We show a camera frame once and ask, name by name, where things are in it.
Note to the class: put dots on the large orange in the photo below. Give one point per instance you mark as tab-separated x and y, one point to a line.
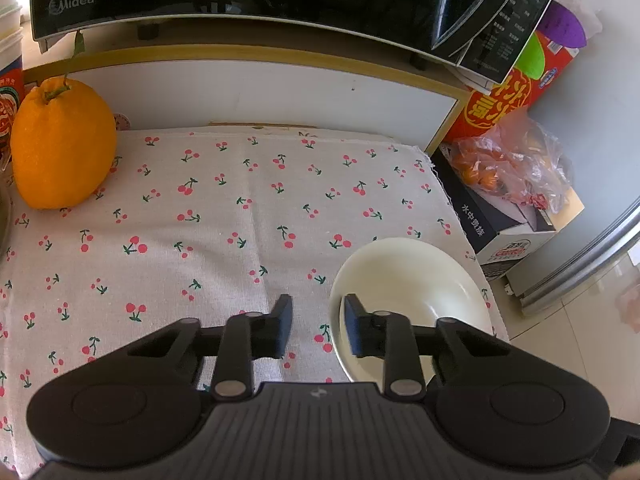
62	145

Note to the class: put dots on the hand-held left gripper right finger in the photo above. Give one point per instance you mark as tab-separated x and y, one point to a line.
352	327

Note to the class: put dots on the dark blue cardboard box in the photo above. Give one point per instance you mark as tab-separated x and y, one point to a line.
495	225

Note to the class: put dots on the silver refrigerator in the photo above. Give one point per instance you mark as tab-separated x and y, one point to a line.
595	135

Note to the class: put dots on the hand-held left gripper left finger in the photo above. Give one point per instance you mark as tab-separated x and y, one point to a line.
283	325

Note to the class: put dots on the cherry print tablecloth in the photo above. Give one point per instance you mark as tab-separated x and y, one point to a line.
210	220

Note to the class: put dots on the stack of white cups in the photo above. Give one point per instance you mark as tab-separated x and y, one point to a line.
10	30

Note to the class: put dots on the red gift box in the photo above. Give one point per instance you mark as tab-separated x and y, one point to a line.
505	95

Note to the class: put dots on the plastic bag of small oranges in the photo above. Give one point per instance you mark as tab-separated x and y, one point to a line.
515	165

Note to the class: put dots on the white shelf with wooden trim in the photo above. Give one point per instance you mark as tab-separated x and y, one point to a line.
280	90

